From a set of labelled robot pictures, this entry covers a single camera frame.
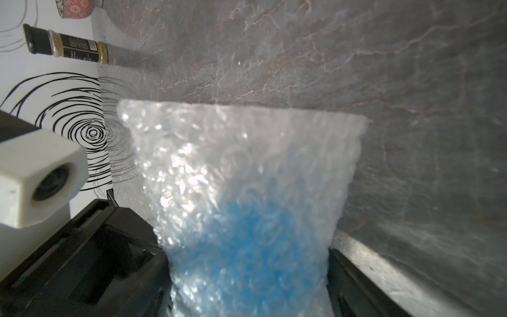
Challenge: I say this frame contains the bubble wrap sheet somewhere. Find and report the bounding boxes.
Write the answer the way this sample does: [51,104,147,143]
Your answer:
[118,99,369,316]

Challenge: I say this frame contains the patterned small bowl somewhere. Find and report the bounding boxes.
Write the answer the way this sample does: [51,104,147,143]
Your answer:
[55,0,103,19]

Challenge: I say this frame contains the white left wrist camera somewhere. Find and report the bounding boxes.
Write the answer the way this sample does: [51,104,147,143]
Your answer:
[1,129,88,229]

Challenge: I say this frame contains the blue plastic wine glass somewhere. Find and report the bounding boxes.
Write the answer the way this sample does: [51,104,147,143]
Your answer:
[169,199,328,316]

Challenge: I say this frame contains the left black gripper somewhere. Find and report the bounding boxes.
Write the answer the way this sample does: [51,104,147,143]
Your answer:
[1,199,172,316]

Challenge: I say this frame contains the dark spice bottle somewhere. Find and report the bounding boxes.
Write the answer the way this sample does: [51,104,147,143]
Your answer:
[22,24,109,64]

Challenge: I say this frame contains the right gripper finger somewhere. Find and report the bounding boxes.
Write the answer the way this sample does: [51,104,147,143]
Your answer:
[327,249,409,317]

